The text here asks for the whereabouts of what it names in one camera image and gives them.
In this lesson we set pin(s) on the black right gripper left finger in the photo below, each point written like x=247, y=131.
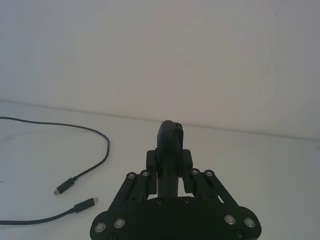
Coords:
x=136, y=187

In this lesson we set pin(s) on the white table cloth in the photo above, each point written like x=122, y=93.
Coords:
x=250, y=175

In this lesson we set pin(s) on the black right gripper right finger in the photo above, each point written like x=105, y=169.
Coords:
x=203, y=186

